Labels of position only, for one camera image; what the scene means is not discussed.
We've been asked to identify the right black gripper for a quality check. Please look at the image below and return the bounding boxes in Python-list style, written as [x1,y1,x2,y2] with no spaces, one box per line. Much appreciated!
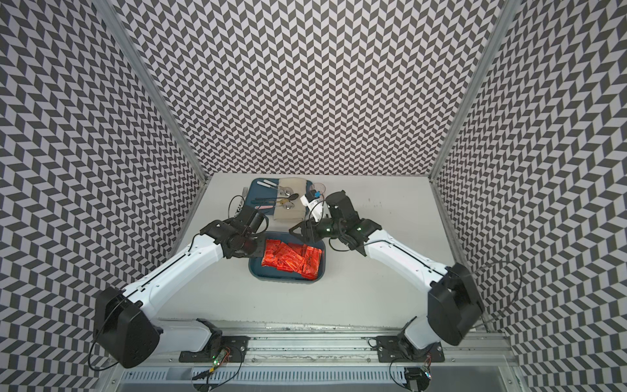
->
[289,215,346,244]

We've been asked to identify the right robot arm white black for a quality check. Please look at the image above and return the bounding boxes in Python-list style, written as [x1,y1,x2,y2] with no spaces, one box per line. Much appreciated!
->
[289,191,485,350]

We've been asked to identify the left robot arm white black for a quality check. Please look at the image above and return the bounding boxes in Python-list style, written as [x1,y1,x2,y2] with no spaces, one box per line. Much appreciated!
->
[93,206,269,368]

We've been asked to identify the red tea bag pile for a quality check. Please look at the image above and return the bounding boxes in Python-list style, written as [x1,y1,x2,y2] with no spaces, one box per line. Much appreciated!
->
[261,239,323,281]

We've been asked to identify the pink translucent cup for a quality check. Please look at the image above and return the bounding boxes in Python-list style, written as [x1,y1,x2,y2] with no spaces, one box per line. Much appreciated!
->
[311,183,326,194]

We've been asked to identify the teal cutlery tray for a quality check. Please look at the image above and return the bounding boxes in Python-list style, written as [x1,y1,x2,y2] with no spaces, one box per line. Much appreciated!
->
[245,177,313,216]

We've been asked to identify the beige folded cloth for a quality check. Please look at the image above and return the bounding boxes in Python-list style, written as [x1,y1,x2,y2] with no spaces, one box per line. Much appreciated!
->
[274,177,307,223]

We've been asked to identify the black handled spoon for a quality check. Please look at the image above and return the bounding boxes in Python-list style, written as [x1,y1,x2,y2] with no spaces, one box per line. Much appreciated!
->
[253,194,300,202]

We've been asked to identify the white handled knife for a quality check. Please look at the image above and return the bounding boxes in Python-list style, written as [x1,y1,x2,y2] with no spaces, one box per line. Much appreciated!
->
[256,180,279,189]

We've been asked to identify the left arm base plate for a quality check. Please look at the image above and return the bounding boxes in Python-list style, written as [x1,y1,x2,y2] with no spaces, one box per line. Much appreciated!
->
[178,336,250,364]

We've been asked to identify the aluminium front rail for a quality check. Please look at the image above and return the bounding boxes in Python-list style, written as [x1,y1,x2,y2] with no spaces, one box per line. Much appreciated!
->
[104,320,520,368]

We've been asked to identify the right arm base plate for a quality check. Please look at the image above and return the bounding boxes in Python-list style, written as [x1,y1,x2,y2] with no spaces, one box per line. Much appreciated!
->
[372,336,445,364]

